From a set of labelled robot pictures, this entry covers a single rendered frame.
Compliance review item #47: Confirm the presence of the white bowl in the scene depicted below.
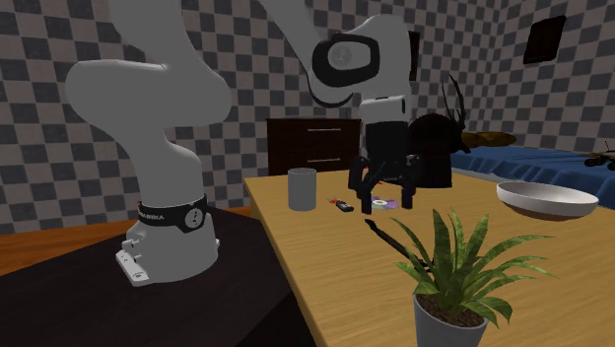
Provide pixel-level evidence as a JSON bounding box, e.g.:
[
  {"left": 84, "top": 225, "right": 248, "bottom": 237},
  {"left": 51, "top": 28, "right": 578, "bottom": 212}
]
[{"left": 495, "top": 180, "right": 600, "bottom": 220}]

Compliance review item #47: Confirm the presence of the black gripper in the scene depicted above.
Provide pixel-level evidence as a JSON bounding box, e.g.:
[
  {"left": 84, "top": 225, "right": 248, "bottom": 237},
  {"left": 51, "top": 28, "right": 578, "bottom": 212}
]
[{"left": 348, "top": 120, "right": 425, "bottom": 216}]

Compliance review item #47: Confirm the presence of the long black tool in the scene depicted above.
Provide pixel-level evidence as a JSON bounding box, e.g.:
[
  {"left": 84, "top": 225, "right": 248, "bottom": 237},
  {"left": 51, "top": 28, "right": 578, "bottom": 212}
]
[{"left": 364, "top": 218, "right": 435, "bottom": 271}]

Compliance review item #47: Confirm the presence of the dark pot with black twigs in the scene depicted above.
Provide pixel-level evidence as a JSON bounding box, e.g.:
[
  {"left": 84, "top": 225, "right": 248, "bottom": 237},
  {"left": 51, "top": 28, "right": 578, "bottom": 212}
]
[{"left": 407, "top": 71, "right": 470, "bottom": 190}]

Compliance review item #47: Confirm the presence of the grey cup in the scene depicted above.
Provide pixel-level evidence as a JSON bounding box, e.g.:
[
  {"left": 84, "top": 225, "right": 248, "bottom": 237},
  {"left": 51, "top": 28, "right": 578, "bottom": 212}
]
[{"left": 287, "top": 167, "right": 318, "bottom": 213}]

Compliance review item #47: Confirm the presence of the dark wall picture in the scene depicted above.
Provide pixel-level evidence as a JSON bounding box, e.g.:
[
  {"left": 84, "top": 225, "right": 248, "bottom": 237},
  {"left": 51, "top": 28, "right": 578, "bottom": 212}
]
[
  {"left": 521, "top": 14, "right": 568, "bottom": 66},
  {"left": 408, "top": 30, "right": 422, "bottom": 83}
]

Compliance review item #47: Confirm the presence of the small black and red stick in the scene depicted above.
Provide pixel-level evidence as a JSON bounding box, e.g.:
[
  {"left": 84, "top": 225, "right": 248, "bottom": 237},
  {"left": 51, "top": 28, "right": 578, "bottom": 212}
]
[{"left": 326, "top": 195, "right": 356, "bottom": 214}]

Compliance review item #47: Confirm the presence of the dark robot stand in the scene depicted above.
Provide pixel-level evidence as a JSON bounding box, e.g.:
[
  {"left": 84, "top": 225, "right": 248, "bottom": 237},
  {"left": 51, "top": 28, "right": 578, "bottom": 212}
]
[{"left": 0, "top": 206, "right": 318, "bottom": 347}]

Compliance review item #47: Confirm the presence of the brown pillow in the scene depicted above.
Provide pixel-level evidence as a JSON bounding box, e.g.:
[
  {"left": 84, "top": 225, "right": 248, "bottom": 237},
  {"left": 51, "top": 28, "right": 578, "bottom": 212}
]
[{"left": 459, "top": 130, "right": 518, "bottom": 151}]

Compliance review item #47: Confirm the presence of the dark chest of drawers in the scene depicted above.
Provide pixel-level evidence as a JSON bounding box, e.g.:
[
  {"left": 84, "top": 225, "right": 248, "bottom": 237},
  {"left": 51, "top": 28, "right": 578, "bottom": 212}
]
[{"left": 265, "top": 116, "right": 363, "bottom": 177}]

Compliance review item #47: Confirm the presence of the green plant in grey pot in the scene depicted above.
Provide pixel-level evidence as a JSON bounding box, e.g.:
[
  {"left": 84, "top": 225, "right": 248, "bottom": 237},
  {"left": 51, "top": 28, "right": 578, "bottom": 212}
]
[{"left": 389, "top": 206, "right": 559, "bottom": 347}]

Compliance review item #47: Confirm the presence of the dark toy car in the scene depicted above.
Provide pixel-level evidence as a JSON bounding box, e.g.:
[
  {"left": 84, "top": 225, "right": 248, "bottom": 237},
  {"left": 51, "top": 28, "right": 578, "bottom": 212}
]
[{"left": 581, "top": 140, "right": 615, "bottom": 173}]

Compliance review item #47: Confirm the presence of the wooden table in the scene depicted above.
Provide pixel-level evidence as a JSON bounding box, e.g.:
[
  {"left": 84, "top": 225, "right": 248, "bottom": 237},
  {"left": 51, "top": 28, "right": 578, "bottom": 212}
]
[{"left": 242, "top": 169, "right": 615, "bottom": 347}]

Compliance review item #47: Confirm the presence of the blue bed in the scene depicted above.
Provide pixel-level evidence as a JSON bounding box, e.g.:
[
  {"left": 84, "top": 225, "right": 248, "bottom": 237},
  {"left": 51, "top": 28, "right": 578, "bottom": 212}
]
[{"left": 450, "top": 143, "right": 615, "bottom": 212}]

